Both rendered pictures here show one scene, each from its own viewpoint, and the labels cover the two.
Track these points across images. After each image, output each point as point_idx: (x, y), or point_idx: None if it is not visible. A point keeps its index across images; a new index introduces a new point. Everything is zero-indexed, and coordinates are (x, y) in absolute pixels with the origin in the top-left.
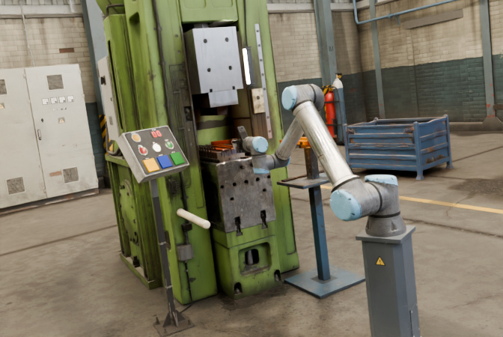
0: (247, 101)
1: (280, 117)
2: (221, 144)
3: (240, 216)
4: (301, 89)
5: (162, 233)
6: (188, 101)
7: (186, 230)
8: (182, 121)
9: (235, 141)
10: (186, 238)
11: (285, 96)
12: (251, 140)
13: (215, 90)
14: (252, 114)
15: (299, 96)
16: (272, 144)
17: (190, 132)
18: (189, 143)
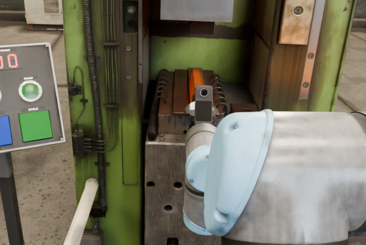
0: (273, 12)
1: (340, 62)
2: (213, 77)
3: (180, 239)
4: (298, 164)
5: (13, 234)
6: None
7: (94, 215)
8: (114, 30)
9: (185, 114)
10: (93, 225)
11: (213, 158)
12: (191, 148)
13: None
14: (276, 43)
15: (262, 209)
16: (305, 110)
17: (129, 55)
18: (125, 74)
